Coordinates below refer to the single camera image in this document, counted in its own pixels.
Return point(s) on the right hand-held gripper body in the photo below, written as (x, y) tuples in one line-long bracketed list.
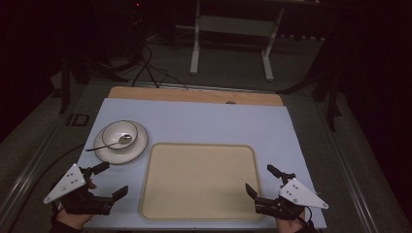
[(301, 195)]

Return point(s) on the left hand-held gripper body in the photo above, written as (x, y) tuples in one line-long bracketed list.
[(95, 204)]

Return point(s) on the white plate with dark rim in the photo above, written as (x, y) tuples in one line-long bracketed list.
[(123, 157)]

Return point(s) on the metal spoon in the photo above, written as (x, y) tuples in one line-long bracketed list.
[(125, 139)]

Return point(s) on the white bowl with dark rim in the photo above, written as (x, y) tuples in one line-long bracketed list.
[(116, 129)]

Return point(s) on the beige rectangular tray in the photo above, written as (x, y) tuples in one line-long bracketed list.
[(200, 181)]

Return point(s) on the person's left hand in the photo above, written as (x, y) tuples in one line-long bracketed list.
[(73, 220)]

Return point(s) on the person's right hand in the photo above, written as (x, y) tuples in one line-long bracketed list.
[(293, 226)]

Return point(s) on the light blue table mat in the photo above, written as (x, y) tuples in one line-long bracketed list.
[(200, 123)]

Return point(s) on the black tripod stand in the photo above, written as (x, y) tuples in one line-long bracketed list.
[(330, 97)]

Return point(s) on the wooden table board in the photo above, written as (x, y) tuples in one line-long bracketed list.
[(194, 95)]

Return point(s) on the white metal stand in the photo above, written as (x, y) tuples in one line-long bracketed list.
[(236, 26)]

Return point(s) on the black floor bracket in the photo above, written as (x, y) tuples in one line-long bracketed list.
[(77, 120)]

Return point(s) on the metal floor rail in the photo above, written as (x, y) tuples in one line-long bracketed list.
[(350, 174), (29, 178)]

